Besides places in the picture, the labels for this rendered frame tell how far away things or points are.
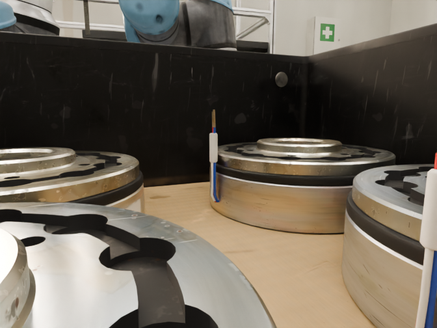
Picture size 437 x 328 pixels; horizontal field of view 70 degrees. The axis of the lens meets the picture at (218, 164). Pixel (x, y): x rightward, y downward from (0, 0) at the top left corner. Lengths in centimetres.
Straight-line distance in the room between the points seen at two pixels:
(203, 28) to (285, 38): 275
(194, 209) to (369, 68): 15
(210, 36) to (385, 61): 40
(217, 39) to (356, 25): 328
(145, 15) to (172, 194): 28
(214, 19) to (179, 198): 43
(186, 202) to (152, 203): 2
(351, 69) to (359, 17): 360
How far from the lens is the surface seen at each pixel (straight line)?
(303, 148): 16
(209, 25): 59
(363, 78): 24
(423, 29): 22
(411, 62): 22
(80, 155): 17
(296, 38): 338
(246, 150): 18
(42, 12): 65
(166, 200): 20
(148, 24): 44
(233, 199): 15
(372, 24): 394
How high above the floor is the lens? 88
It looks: 9 degrees down
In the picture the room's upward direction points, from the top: straight up
